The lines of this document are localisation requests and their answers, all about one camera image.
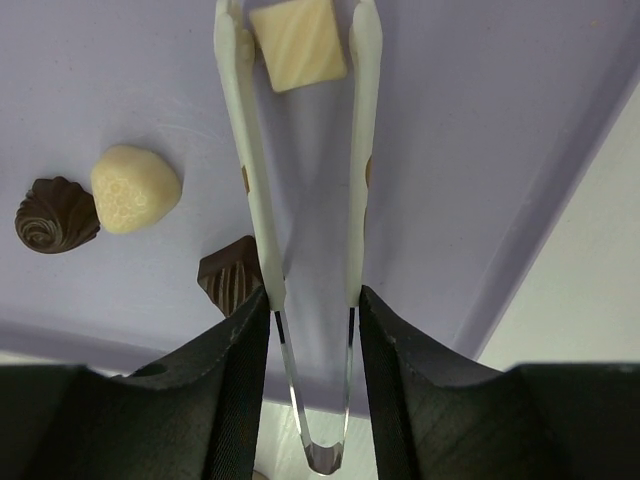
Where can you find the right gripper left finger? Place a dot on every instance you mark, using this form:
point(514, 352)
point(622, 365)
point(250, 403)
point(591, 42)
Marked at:
point(192, 414)

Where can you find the white square chocolate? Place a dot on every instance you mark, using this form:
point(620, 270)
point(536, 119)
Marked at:
point(300, 43)

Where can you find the white metal tongs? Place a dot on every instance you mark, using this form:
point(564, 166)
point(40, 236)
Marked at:
point(234, 48)

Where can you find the purple plastic tray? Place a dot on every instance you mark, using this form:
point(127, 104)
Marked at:
point(487, 111)

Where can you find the dark square chocolate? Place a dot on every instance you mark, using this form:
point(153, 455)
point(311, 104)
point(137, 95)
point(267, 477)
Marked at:
point(230, 275)

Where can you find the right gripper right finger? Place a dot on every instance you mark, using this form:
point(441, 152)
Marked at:
point(438, 415)

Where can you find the dark round swirl chocolate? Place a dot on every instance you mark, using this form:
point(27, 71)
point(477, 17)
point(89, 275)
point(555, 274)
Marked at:
point(56, 216)

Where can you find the white heart chocolate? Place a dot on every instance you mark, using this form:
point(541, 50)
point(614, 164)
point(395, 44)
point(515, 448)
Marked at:
point(133, 188)

